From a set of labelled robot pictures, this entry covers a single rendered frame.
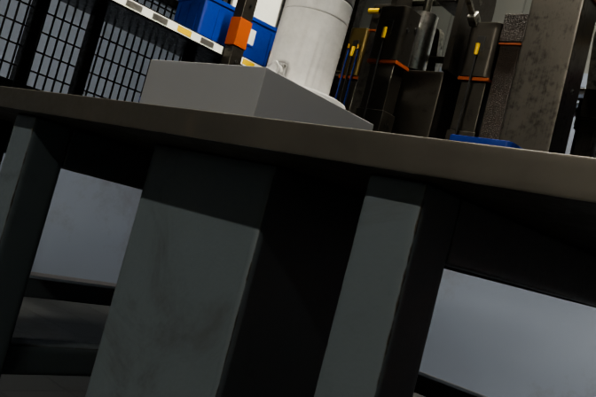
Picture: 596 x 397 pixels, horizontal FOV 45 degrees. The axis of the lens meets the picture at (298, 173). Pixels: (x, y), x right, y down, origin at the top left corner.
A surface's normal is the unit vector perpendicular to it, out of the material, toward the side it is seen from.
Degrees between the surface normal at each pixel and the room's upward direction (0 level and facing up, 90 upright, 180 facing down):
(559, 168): 90
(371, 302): 90
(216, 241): 90
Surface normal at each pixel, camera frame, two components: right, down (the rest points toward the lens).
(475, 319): -0.63, -0.22
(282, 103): 0.73, 0.14
